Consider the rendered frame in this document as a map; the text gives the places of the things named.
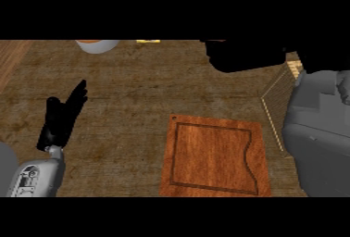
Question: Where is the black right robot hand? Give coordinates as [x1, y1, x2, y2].
[197, 39, 350, 74]

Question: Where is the grey bowl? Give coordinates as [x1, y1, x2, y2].
[73, 39, 121, 56]

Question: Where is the brown wooden cutting board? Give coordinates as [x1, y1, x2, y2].
[156, 114, 273, 198]

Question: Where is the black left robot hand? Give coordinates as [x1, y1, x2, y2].
[35, 79, 88, 152]

